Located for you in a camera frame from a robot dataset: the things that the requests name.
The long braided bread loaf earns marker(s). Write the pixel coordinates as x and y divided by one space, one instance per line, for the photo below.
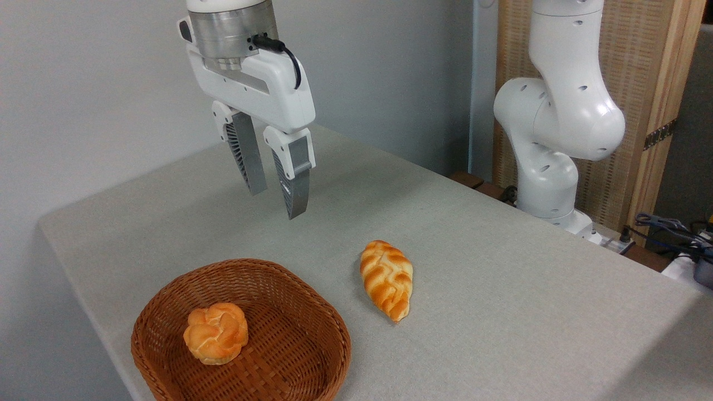
387 278

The black base connector plug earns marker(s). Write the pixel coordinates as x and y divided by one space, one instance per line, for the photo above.
626 234

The round knotted bread roll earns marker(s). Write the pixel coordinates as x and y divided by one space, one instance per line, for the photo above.
216 333

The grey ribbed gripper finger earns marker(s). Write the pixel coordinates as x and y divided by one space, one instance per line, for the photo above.
295 184
248 156

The black metal screen hinge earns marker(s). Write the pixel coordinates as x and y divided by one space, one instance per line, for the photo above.
660 134

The woven wooden screen panel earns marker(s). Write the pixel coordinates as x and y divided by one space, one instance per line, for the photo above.
640 67

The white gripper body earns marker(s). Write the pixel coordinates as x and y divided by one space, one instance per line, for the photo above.
267 89

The brown wicker basket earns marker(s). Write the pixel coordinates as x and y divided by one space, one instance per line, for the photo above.
289 345

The grey tablecloth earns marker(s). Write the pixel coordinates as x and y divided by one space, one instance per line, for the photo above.
501 312

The white box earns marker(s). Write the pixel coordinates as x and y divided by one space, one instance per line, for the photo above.
677 270

